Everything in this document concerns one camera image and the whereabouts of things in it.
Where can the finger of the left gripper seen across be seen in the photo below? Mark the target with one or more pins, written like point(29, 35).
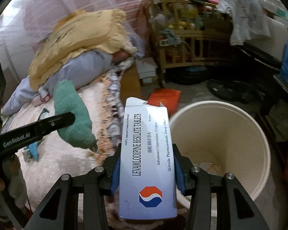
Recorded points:
point(37, 130)

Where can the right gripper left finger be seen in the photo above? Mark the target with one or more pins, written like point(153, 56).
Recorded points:
point(59, 208)

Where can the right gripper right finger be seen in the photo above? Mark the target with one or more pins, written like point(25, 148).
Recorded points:
point(235, 208)

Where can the white medicine tablet box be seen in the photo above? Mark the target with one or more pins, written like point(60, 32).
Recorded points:
point(147, 187)

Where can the cream round trash bin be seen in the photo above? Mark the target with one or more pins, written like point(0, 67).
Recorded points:
point(226, 136)

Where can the person left hand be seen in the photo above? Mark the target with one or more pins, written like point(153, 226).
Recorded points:
point(8, 168)

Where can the green towel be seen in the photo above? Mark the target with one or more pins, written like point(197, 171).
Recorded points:
point(80, 132)

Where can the striped fringed blanket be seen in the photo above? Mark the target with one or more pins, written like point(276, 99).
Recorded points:
point(112, 110)

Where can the red box on floor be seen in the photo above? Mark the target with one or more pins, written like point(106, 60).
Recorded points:
point(170, 98)

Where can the yellow quilted blanket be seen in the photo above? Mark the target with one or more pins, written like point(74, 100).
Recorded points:
point(102, 30)

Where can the wooden baby crib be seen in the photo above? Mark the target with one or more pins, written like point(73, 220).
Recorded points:
point(186, 33)

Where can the white plastic bag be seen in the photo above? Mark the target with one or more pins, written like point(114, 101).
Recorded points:
point(248, 19)

